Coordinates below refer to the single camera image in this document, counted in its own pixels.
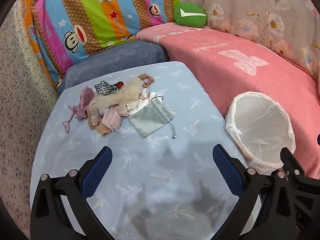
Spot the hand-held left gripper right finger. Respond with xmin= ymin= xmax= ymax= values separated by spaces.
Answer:
xmin=212 ymin=144 xmax=298 ymax=240

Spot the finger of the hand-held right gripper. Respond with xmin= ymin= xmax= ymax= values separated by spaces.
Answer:
xmin=279 ymin=147 xmax=320 ymax=240

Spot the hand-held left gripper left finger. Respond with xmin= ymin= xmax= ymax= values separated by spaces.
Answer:
xmin=30 ymin=146 xmax=118 ymax=240

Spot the white lined trash bin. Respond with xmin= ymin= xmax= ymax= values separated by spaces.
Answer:
xmin=225 ymin=92 xmax=297 ymax=173

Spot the beige mesh cloth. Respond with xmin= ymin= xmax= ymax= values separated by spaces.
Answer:
xmin=87 ymin=77 xmax=146 ymax=120

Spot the tan nylon stocking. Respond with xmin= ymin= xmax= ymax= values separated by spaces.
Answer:
xmin=87 ymin=114 xmax=112 ymax=137

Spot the blue palm print tablecloth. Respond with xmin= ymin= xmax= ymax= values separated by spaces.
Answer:
xmin=30 ymin=61 xmax=250 ymax=240

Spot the mauve lace garment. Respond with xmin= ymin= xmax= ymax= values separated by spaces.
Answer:
xmin=62 ymin=86 xmax=97 ymax=133

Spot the leopard print scrunchie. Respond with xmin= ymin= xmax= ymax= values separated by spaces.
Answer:
xmin=94 ymin=80 xmax=118 ymax=96

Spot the pink blanket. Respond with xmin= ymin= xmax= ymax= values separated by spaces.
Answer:
xmin=135 ymin=22 xmax=320 ymax=180

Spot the pink scrunchie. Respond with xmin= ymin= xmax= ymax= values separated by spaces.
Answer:
xmin=139 ymin=73 xmax=155 ymax=89

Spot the blue-grey sofa cushion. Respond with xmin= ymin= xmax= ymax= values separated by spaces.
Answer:
xmin=57 ymin=40 xmax=170 ymax=95

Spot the green round cushion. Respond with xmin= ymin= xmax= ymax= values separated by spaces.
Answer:
xmin=173 ymin=2 xmax=208 ymax=28

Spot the grey floral cloth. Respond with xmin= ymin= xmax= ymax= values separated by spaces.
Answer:
xmin=175 ymin=0 xmax=320 ymax=78

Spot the striped monkey print quilt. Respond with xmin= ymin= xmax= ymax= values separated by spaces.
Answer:
xmin=21 ymin=0 xmax=181 ymax=89

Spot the silver drawstring pouch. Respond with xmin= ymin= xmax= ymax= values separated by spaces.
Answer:
xmin=128 ymin=92 xmax=178 ymax=139

